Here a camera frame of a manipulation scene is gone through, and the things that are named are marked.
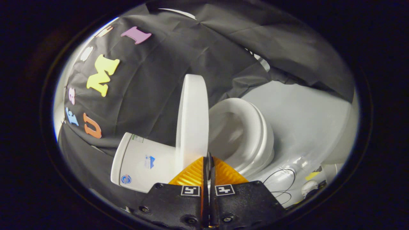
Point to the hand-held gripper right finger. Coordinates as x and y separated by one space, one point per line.
243 206

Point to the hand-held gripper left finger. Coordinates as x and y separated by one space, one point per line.
174 207

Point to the white toilet bowl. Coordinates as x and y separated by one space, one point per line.
269 150

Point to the black backdrop cloth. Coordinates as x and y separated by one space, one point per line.
159 86

